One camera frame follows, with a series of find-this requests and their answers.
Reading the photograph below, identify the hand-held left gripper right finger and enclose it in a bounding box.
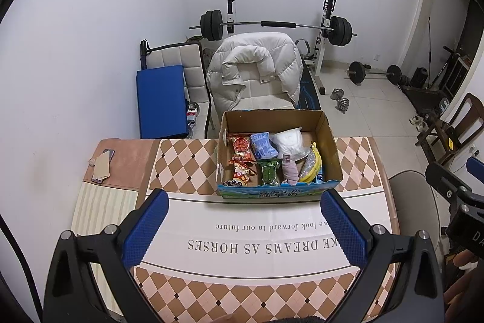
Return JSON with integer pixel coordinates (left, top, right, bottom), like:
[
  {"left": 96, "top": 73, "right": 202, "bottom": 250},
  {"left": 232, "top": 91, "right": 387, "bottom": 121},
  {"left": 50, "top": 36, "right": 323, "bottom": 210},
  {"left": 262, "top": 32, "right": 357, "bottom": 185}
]
[{"left": 321, "top": 190, "right": 445, "bottom": 323}]

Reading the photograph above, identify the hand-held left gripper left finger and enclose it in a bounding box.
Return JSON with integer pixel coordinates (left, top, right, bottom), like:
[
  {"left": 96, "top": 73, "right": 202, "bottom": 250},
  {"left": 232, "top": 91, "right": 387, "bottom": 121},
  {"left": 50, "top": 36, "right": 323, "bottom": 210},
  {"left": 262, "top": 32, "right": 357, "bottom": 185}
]
[{"left": 43, "top": 189, "right": 169, "bottom": 323}]

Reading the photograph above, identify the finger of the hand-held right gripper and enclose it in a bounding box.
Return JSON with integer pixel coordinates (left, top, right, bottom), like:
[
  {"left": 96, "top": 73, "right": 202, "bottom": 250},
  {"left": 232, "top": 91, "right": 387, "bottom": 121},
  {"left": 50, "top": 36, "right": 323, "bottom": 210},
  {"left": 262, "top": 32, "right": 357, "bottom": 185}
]
[
  {"left": 425, "top": 161, "right": 484, "bottom": 212},
  {"left": 466, "top": 157, "right": 484, "bottom": 178}
]

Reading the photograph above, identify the yellow pouch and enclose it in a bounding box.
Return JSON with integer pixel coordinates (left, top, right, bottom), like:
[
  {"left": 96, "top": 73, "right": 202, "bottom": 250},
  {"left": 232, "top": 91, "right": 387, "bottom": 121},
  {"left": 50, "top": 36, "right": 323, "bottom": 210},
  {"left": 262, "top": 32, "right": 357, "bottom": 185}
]
[{"left": 299, "top": 142, "right": 324, "bottom": 183}]

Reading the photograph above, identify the purple sock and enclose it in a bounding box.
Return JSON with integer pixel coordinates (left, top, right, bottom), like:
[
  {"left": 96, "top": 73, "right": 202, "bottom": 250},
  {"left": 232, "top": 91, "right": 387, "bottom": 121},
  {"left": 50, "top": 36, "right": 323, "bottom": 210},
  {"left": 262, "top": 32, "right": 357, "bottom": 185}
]
[{"left": 280, "top": 154, "right": 299, "bottom": 187}]

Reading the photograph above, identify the cardboard box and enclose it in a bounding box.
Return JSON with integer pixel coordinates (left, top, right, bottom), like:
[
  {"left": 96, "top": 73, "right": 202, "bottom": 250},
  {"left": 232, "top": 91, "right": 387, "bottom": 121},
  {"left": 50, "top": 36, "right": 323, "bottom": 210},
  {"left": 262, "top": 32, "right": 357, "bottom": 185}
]
[{"left": 216, "top": 109, "right": 344, "bottom": 199}]

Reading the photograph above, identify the white plastic bag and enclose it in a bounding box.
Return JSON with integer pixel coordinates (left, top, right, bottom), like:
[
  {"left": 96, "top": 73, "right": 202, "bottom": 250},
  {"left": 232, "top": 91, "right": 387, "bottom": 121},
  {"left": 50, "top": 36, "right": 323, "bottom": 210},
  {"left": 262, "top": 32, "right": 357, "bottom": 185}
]
[{"left": 271, "top": 127, "right": 309, "bottom": 161}]

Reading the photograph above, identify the small cartoon snack packet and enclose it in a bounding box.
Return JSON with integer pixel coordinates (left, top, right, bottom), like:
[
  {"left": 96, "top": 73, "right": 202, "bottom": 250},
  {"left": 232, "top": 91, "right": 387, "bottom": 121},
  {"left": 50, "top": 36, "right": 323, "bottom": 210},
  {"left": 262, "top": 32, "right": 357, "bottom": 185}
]
[{"left": 223, "top": 161, "right": 259, "bottom": 188}]

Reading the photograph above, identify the light blue packet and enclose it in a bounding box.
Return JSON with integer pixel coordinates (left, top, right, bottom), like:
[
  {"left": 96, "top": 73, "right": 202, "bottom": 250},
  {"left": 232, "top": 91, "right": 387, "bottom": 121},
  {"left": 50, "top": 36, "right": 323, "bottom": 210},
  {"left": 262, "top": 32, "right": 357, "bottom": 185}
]
[{"left": 250, "top": 132, "right": 280, "bottom": 160}]

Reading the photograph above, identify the red snack packet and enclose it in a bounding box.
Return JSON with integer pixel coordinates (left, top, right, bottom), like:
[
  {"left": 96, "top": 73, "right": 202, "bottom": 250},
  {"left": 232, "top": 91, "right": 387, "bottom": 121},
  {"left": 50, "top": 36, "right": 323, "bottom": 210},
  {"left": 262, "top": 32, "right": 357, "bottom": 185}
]
[{"left": 227, "top": 134, "right": 256, "bottom": 163}]

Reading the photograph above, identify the person's right hand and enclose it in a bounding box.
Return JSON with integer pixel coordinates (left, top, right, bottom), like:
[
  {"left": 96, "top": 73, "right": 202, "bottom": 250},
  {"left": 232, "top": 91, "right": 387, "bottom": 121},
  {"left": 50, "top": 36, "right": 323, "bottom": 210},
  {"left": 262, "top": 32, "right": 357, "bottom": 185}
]
[{"left": 444, "top": 254, "right": 484, "bottom": 312}]

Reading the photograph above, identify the dark wooden chair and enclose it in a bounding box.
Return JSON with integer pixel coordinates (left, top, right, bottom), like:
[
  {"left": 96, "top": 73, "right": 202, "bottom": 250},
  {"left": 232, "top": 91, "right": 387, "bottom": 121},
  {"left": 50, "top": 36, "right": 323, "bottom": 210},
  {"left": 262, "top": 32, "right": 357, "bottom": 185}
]
[{"left": 415, "top": 93, "right": 484, "bottom": 167}]

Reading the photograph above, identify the beige striped mat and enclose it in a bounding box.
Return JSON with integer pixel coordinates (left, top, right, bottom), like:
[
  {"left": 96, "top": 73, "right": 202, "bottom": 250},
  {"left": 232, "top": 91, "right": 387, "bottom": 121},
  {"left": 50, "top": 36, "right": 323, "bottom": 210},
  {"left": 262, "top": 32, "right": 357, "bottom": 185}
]
[{"left": 71, "top": 183, "right": 139, "bottom": 237}]

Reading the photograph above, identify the stack of small boxes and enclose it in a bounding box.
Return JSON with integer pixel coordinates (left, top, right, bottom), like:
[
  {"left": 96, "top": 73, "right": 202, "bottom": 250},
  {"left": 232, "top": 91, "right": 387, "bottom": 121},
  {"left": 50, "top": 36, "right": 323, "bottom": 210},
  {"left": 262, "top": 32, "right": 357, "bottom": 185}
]
[{"left": 186, "top": 101, "right": 200, "bottom": 129}]

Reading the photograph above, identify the blue folded mat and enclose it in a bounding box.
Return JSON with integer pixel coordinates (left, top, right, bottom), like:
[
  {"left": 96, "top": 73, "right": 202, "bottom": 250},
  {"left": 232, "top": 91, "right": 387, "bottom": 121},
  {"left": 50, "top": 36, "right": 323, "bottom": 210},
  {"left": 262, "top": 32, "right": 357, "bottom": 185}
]
[{"left": 136, "top": 64, "right": 188, "bottom": 140}]

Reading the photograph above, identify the black weight bench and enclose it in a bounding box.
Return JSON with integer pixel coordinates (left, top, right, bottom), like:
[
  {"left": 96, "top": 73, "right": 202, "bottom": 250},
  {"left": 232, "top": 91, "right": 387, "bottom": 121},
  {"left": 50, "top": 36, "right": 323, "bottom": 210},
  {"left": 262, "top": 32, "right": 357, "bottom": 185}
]
[{"left": 295, "top": 60, "right": 322, "bottom": 111}]

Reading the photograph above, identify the small barbell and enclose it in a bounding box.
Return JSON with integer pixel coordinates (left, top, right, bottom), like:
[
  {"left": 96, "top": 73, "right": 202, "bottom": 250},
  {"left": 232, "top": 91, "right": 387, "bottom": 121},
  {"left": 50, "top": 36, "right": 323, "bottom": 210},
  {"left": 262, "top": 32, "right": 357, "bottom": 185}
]
[{"left": 346, "top": 61, "right": 402, "bottom": 86}]

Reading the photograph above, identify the white bench press rack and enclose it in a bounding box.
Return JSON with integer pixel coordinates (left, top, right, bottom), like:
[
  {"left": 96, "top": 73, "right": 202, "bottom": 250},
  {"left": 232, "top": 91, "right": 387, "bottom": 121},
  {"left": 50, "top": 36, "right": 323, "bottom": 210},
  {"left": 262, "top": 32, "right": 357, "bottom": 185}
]
[{"left": 225, "top": 0, "right": 338, "bottom": 95}]

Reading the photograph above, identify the white tufted chair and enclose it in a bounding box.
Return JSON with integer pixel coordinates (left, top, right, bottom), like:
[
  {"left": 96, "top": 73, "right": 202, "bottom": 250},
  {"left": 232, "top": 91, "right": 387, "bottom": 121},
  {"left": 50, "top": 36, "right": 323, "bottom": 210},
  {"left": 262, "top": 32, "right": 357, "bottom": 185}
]
[{"left": 140, "top": 39, "right": 211, "bottom": 140}]

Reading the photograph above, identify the white puffer jacket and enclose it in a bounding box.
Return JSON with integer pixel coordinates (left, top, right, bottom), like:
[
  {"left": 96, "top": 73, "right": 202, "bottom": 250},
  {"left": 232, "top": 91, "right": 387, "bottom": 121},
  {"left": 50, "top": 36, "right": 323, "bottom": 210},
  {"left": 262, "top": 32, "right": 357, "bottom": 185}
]
[{"left": 206, "top": 32, "right": 304, "bottom": 112}]

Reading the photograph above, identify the barbell with black plates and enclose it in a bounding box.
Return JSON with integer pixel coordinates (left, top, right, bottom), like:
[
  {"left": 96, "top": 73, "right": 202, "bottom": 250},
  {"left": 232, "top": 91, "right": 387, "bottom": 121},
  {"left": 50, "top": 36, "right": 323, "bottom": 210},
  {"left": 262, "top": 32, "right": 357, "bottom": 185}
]
[{"left": 189, "top": 9, "right": 358, "bottom": 46}]

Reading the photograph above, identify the black exercise machine frame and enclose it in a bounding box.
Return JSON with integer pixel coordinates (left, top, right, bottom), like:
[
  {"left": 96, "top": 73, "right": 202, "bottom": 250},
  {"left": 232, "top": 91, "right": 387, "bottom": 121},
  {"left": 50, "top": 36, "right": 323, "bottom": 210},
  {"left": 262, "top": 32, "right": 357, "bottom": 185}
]
[{"left": 429, "top": 45, "right": 468, "bottom": 97}]

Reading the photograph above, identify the white door frame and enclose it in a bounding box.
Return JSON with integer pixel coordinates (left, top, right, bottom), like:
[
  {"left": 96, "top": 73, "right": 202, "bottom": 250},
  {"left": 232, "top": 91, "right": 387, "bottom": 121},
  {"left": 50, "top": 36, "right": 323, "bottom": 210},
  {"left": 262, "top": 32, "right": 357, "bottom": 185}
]
[{"left": 401, "top": 0, "right": 474, "bottom": 71}]

